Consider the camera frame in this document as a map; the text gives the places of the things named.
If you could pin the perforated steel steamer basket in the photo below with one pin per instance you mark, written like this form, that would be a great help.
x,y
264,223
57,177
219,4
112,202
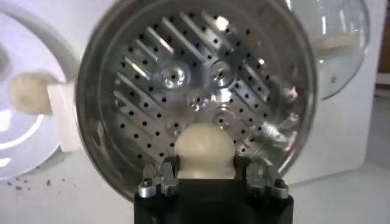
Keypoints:
x,y
146,91

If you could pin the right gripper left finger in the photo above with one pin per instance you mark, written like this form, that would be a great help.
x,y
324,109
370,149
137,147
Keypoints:
x,y
169,182

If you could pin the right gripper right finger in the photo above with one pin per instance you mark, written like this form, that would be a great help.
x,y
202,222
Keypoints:
x,y
256,179

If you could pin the white round plate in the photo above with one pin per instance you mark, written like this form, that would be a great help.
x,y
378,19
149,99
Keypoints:
x,y
27,143

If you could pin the white steamed baozi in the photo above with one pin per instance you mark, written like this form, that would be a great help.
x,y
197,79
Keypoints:
x,y
29,92
205,149

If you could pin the scattered black crumbs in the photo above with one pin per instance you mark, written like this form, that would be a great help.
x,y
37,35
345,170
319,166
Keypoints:
x,y
48,182

